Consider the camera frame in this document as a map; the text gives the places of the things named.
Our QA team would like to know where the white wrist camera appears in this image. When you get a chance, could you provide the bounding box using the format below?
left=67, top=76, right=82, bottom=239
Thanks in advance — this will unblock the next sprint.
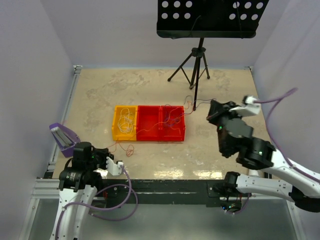
left=106, top=157, right=124, bottom=176
left=229, top=95, right=261, bottom=117

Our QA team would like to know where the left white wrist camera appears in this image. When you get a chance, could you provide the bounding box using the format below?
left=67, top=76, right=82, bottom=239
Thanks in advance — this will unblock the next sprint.
left=106, top=157, right=124, bottom=176

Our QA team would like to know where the yellow plastic bin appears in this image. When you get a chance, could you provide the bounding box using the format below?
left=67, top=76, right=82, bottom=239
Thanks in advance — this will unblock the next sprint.
left=111, top=105, right=138, bottom=142

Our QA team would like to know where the black music stand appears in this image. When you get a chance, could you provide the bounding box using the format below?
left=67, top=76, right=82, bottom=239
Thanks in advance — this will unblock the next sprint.
left=156, top=0, right=271, bottom=112

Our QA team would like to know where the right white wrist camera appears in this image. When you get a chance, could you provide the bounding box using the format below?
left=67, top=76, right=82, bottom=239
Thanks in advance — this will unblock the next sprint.
left=229, top=95, right=261, bottom=117

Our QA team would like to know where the purple wire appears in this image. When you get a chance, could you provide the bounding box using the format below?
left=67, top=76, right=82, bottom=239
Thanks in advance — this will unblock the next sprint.
left=163, top=109, right=183, bottom=130

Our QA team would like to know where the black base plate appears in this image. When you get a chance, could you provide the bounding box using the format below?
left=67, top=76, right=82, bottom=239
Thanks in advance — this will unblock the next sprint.
left=99, top=178, right=253, bottom=209

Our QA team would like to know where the white wire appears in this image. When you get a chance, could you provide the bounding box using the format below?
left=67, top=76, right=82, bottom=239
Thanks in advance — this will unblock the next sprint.
left=116, top=106, right=135, bottom=133

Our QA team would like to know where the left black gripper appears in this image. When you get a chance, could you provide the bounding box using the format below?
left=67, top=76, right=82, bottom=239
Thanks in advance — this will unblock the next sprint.
left=86, top=147, right=114, bottom=172

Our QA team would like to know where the aluminium front rail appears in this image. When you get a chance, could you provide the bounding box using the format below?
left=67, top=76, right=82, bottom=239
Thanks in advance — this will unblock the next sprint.
left=31, top=177, right=297, bottom=201

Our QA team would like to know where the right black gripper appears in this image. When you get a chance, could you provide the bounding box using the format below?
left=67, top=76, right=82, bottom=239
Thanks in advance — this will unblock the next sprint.
left=206, top=99, right=245, bottom=154

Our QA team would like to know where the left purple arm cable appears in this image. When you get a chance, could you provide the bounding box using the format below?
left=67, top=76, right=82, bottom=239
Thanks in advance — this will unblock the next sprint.
left=51, top=163, right=139, bottom=240

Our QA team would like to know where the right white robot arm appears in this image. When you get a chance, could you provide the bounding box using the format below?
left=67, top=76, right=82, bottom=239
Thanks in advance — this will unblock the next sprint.
left=206, top=95, right=320, bottom=213

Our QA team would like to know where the aluminium left rail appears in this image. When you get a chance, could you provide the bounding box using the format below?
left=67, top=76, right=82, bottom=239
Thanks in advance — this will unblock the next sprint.
left=44, top=65, right=83, bottom=179

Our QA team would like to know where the red double compartment bin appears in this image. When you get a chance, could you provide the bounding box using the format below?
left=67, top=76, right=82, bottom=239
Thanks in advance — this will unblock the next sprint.
left=136, top=105, right=186, bottom=142

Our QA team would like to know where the aluminium rail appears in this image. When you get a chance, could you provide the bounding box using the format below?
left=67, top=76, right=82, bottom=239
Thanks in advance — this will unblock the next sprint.
left=31, top=177, right=297, bottom=201
left=44, top=65, right=83, bottom=179

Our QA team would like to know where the coloured wire bundle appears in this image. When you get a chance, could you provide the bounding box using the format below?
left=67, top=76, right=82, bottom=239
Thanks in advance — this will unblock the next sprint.
left=104, top=96, right=213, bottom=158

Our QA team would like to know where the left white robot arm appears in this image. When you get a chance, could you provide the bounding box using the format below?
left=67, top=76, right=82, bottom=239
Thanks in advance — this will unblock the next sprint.
left=49, top=141, right=114, bottom=240

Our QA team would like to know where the purple holder block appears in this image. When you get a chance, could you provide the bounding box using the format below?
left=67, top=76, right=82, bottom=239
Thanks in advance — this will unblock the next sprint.
left=49, top=122, right=81, bottom=158

